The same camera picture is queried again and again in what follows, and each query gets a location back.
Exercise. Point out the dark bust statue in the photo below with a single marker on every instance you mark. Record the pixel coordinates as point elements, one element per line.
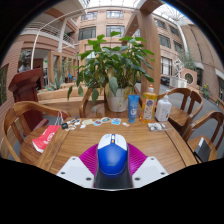
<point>24,65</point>

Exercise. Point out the flat black item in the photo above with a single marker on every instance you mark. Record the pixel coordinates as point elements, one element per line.
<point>202,150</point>

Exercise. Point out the yellow liquid bottle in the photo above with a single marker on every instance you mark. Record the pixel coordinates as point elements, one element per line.
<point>148,106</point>

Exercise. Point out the blue and white computer mouse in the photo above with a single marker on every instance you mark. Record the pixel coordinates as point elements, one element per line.
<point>112,160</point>

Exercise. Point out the small black object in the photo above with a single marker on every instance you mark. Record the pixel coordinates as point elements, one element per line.
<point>64,125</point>

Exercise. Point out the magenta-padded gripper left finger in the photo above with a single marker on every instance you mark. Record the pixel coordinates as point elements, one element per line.
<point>75,171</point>

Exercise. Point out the white pump bottle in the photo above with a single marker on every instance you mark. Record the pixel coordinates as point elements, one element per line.
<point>163,109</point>

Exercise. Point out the blue squeeze tube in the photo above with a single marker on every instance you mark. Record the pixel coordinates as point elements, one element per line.
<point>133,108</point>

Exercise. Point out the green plant in white pot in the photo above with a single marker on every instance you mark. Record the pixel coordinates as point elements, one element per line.
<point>113,66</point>

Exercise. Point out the dark red wooden lectern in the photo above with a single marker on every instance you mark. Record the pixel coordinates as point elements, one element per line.
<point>25,86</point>

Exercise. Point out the spiky green agave plant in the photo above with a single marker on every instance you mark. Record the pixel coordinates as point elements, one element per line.
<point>55,85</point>

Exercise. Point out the small clear wrapped packet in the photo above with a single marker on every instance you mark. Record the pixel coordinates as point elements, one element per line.
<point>156,126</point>

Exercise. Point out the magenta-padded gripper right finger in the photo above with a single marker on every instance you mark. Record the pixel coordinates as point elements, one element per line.
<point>150,171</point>

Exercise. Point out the red paper shopping bag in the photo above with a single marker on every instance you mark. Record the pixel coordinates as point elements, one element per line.
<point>45,138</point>

